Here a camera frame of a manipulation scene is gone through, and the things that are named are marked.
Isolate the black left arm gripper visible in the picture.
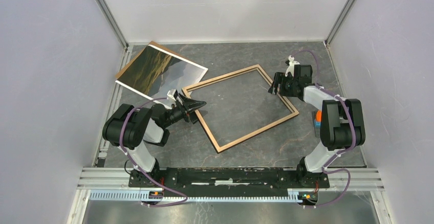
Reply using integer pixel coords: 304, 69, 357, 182
163, 93, 208, 128

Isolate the light wooden picture frame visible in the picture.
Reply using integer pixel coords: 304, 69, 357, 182
181, 63, 300, 154

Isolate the landscape photo print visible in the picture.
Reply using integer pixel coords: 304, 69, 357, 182
116, 41, 208, 108

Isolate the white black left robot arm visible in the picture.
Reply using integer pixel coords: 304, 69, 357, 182
102, 91, 207, 187

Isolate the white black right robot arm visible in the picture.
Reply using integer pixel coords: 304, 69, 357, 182
182, 61, 365, 187

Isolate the orange curved brick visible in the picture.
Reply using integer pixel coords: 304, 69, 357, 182
315, 110, 322, 122

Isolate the dark grey brick baseplate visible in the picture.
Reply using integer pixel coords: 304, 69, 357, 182
312, 110, 322, 138

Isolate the brown backing board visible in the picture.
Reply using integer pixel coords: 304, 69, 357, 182
115, 41, 182, 80

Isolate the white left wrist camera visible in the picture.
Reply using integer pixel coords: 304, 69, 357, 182
166, 89, 178, 102

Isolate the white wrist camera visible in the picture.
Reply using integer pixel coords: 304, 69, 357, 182
166, 89, 178, 102
285, 55, 300, 77

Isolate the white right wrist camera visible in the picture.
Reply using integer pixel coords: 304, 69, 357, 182
285, 55, 300, 77

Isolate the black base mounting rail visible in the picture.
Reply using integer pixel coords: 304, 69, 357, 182
128, 167, 330, 198

